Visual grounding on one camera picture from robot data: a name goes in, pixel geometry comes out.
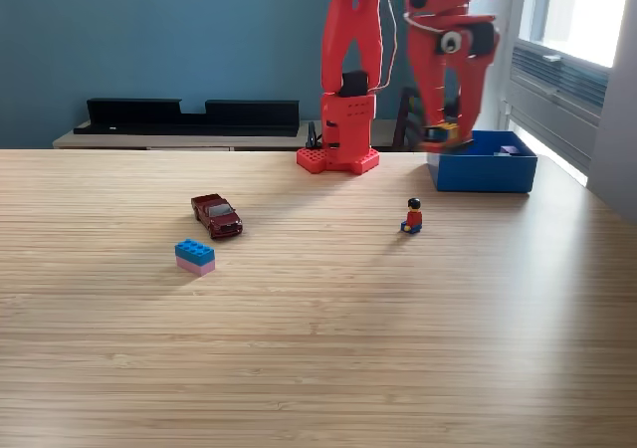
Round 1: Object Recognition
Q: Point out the yellow toy digger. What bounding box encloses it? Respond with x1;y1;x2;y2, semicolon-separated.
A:
421;120;474;153

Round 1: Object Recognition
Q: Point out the toy figure red shirt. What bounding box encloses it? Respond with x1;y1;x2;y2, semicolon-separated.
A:
400;197;424;235

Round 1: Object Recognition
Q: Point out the dark red toy car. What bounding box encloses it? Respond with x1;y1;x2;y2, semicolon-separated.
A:
190;193;245;241

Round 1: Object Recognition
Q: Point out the blue and pink brick stack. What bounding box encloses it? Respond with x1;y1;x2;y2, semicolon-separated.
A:
173;238;217;277

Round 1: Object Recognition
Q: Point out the blue plastic bin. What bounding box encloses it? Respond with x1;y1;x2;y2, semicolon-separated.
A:
426;129;538;194

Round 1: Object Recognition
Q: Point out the dark wooden chair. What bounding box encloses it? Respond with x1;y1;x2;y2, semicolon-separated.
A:
391;86;427;153

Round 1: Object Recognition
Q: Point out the grey window vent unit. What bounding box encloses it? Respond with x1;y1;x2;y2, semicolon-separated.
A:
505;39;611;170

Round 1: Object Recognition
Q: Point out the pale wooden sideboard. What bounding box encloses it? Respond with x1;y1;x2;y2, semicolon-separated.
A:
52;117;402;152

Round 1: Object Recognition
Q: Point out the bright window with frame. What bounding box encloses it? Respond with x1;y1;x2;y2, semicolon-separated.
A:
517;0;633;69

